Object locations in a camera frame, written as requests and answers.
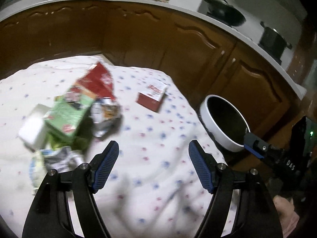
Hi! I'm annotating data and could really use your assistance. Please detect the brown wooden kitchen cabinets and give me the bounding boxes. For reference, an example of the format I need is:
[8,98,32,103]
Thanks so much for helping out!
[0,0,305,169]

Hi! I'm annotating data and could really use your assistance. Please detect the white kitchen countertop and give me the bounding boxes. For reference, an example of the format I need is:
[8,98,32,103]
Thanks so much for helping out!
[1,0,307,100]

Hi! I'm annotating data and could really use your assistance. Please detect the operator right hand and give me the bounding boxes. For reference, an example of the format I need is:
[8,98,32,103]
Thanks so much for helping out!
[273,195,299,238]

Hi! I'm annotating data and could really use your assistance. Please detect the crumpled white blue wrapper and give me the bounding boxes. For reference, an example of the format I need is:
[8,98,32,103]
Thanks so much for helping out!
[29,146,84,195]

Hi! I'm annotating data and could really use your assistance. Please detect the crumpled silver foil wrapper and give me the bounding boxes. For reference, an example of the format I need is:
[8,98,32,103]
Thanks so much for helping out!
[90,97,121,138]

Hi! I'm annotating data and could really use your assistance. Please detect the green carton box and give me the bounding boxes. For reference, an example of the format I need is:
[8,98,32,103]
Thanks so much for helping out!
[44,84,97,143]

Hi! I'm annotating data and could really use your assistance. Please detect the white floral tablecloth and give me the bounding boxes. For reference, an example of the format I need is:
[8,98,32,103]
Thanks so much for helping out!
[1,55,224,237]

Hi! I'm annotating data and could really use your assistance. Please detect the white foam block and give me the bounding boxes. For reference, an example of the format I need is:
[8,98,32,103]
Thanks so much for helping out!
[18,104,50,151]

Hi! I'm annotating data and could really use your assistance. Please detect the red snack wrapper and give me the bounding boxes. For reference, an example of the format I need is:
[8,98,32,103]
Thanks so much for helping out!
[76,62,116,101]

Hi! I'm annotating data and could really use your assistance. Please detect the red white cigarette box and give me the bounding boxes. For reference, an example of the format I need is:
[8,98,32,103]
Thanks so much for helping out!
[136,79,168,112]

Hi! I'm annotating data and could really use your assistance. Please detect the black cooking pot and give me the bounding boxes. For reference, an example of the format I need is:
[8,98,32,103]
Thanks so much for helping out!
[258,21,292,60]

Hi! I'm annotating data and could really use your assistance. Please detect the black wok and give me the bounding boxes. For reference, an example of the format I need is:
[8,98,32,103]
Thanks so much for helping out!
[204,0,246,27]

